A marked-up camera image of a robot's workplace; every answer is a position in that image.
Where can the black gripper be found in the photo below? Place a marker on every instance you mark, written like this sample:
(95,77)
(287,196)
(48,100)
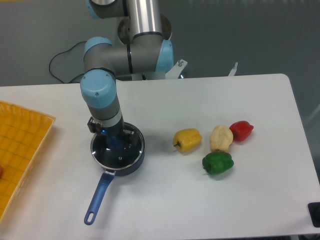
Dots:
(117,131)

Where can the glass pot lid blue knob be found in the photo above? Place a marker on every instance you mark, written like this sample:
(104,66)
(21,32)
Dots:
(114,155)

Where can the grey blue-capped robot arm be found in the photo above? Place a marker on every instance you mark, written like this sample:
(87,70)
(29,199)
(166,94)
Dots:
(148,52)

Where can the yellow bell pepper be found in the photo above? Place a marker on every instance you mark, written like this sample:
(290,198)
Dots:
(186,139)

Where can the yellow woven basket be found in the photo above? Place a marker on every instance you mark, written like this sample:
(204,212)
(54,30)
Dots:
(22,134)

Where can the cream white bell pepper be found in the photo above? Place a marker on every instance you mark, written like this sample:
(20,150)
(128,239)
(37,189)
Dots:
(221,138)

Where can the green bell pepper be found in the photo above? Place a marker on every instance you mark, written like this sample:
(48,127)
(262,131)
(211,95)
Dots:
(217,162)

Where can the red bell pepper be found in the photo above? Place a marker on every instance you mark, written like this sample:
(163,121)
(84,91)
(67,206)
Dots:
(241,130)

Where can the black corner device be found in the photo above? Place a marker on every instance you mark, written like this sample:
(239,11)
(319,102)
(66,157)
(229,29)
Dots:
(314,211)

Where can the blue saucepan with handle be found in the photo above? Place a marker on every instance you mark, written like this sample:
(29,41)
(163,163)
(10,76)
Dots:
(104,181)

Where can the white metal base frame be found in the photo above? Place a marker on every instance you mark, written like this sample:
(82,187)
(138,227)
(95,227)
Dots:
(177,70)

